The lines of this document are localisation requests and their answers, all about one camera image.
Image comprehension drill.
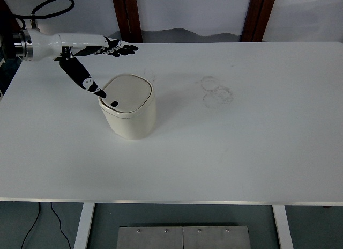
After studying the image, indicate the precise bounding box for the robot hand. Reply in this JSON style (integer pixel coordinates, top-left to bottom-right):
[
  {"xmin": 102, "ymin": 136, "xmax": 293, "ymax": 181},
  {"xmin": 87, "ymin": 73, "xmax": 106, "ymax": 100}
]
[{"xmin": 26, "ymin": 28, "xmax": 139, "ymax": 100}]

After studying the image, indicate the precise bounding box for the cream trash bin with lid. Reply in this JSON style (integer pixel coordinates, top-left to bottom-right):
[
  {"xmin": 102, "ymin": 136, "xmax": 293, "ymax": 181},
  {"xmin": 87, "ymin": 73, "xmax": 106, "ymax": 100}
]
[{"xmin": 98, "ymin": 74, "xmax": 157, "ymax": 140}]

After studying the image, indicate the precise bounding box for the landscape painted screen panel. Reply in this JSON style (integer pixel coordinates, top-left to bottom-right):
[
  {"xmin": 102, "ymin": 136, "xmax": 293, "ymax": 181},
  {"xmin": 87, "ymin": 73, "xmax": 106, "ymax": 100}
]
[
  {"xmin": 0, "ymin": 0, "xmax": 123, "ymax": 45},
  {"xmin": 135, "ymin": 0, "xmax": 253, "ymax": 43},
  {"xmin": 262, "ymin": 0, "xmax": 343, "ymax": 43}
]

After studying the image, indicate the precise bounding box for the white table leg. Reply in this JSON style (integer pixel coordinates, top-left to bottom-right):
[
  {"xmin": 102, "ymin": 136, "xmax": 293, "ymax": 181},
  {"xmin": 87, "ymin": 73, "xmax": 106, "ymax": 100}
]
[
  {"xmin": 73, "ymin": 203, "xmax": 95, "ymax": 249},
  {"xmin": 272, "ymin": 205, "xmax": 294, "ymax": 249}
]

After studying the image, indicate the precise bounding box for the grey metal plate with screws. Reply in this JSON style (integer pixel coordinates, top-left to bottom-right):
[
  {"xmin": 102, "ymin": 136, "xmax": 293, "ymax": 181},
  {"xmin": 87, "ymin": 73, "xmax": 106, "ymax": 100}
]
[{"xmin": 116, "ymin": 225, "xmax": 251, "ymax": 249}]

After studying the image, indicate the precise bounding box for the black floor cable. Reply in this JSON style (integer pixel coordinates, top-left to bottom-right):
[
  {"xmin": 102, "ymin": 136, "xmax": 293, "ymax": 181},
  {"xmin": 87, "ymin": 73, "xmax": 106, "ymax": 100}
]
[
  {"xmin": 50, "ymin": 202, "xmax": 71, "ymax": 249},
  {"xmin": 20, "ymin": 202, "xmax": 41, "ymax": 249}
]

